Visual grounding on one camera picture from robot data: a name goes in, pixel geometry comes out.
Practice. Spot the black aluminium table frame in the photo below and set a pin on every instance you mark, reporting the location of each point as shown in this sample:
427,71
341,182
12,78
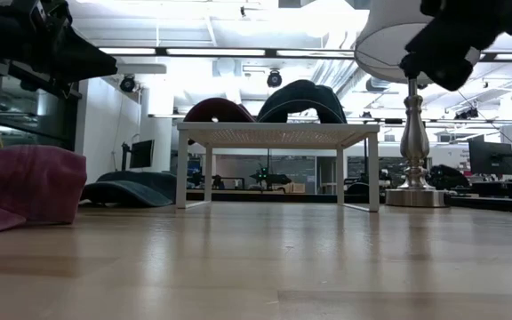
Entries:
482,202

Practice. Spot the blue denim cap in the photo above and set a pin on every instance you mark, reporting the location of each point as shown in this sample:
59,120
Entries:
131,189
302,95

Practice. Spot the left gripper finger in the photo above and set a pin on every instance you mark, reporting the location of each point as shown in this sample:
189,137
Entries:
82,58

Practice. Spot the black computer monitor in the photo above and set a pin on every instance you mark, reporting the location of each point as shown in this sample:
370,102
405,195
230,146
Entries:
142,154
490,157

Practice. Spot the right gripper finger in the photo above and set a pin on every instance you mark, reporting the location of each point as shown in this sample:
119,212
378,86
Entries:
442,58

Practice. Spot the table lamp with white shade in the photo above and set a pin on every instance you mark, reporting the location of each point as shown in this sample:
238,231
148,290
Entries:
413,142

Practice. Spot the black ceiling camera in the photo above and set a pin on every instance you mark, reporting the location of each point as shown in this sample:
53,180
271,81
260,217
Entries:
127,83
274,78

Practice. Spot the maroon cap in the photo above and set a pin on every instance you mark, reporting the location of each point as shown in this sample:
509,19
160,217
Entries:
218,109
25,182

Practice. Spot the brown cardboard box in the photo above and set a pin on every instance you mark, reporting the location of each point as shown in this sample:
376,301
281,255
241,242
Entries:
293,188

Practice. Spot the distant robot with green light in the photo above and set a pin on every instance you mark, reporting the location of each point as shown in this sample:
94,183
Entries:
269,178

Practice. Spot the white perforated metal shelf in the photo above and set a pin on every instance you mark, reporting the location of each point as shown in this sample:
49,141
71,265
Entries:
278,133

